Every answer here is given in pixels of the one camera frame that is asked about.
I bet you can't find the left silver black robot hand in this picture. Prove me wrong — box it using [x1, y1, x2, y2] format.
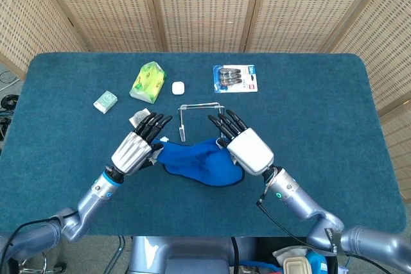
[110, 112, 173, 176]

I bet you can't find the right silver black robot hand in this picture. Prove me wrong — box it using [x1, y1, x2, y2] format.
[207, 109, 275, 176]

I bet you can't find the blue microfiber cloth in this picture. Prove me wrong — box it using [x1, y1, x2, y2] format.
[149, 137, 245, 188]

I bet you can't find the small green white box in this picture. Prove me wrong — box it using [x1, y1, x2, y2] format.
[93, 90, 119, 115]

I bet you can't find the green tissue pack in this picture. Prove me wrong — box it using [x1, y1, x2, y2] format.
[128, 61, 168, 105]

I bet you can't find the teal table mat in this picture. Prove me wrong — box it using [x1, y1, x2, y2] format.
[0, 51, 406, 237]

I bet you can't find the blue blister card of clips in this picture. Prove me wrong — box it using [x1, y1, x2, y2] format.
[213, 64, 259, 94]

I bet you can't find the black storage bin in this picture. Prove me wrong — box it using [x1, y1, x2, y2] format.
[256, 237, 311, 274]

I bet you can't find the white crumpled cloth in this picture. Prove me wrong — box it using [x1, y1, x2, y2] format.
[272, 245, 309, 264]

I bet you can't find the blue-grey robot torso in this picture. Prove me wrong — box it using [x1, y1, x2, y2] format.
[128, 236, 258, 274]

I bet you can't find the blue fabric bag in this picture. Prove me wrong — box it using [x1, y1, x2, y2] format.
[239, 261, 280, 274]

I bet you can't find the beige lidded food box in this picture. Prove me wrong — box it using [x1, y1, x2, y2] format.
[282, 256, 312, 274]

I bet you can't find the blue pump bottle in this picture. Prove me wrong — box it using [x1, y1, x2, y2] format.
[304, 250, 328, 274]

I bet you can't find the chrome stool base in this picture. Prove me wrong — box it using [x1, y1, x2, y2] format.
[17, 248, 67, 274]

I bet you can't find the bamboo folding screen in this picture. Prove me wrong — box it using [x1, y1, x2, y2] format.
[0, 0, 411, 204]

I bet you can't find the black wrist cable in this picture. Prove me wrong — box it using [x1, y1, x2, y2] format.
[256, 190, 391, 274]

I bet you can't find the metal wire rack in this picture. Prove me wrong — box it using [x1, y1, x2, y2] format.
[177, 101, 225, 142]

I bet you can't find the blue floor cable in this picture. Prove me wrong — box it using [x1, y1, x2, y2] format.
[102, 236, 127, 274]

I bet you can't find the black hanging strap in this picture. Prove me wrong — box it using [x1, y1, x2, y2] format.
[231, 237, 241, 274]

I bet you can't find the black cable bundle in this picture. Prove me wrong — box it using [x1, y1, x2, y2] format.
[0, 94, 20, 142]

